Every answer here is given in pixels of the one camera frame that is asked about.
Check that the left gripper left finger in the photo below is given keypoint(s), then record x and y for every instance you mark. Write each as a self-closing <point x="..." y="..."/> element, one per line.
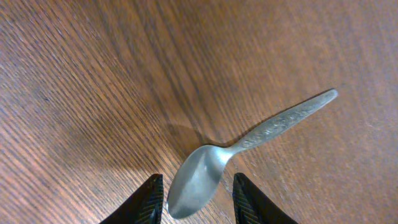
<point x="143" y="206"/>

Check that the small dark teaspoon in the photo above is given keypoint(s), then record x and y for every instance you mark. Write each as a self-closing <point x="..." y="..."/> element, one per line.
<point x="197" y="179"/>

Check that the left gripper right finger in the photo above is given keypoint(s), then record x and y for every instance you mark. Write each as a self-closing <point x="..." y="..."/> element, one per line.
<point x="252" y="206"/>

